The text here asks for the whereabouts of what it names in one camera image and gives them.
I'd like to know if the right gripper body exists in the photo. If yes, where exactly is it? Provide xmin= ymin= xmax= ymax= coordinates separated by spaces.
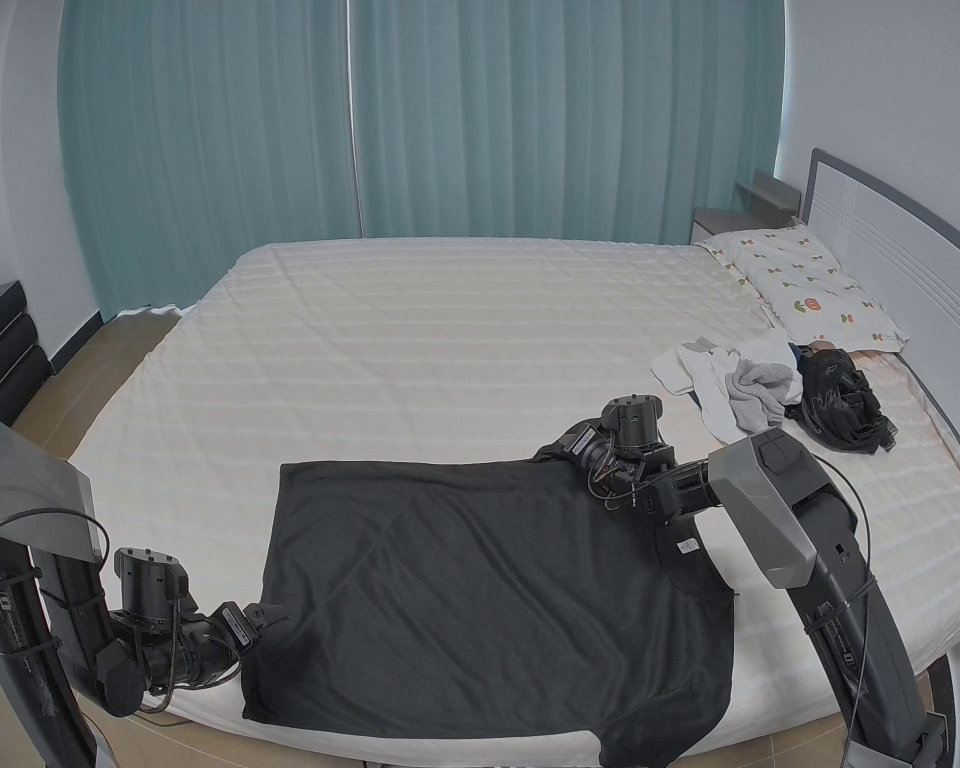
xmin=551 ymin=421 xmax=612 ymax=470

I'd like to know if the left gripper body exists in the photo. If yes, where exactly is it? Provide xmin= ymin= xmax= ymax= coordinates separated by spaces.
xmin=196 ymin=600 xmax=290 ymax=669

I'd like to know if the black T-shirt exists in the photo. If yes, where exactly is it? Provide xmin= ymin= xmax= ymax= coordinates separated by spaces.
xmin=241 ymin=442 xmax=740 ymax=768

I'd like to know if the bed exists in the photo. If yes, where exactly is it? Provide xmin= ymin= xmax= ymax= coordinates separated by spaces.
xmin=67 ymin=146 xmax=960 ymax=762

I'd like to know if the pile of clothes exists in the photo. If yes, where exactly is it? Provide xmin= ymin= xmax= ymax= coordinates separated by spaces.
xmin=651 ymin=335 xmax=804 ymax=444

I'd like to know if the black garment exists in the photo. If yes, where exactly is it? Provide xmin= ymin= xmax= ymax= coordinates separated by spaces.
xmin=783 ymin=341 xmax=899 ymax=455

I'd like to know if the grey bedside table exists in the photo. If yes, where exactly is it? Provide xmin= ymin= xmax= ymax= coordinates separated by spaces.
xmin=691 ymin=168 xmax=802 ymax=245

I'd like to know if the white printed pillow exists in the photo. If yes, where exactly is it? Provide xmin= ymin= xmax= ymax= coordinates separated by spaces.
xmin=693 ymin=217 xmax=909 ymax=352

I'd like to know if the blue-green curtain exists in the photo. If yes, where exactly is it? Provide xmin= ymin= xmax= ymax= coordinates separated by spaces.
xmin=348 ymin=0 xmax=785 ymax=245
xmin=58 ymin=0 xmax=361 ymax=320

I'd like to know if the black chest of drawers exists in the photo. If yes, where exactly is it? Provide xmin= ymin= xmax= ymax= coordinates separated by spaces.
xmin=0 ymin=281 xmax=50 ymax=425

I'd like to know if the black cable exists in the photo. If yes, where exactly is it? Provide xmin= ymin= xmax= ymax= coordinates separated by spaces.
xmin=819 ymin=452 xmax=877 ymax=768
xmin=0 ymin=507 xmax=111 ymax=573

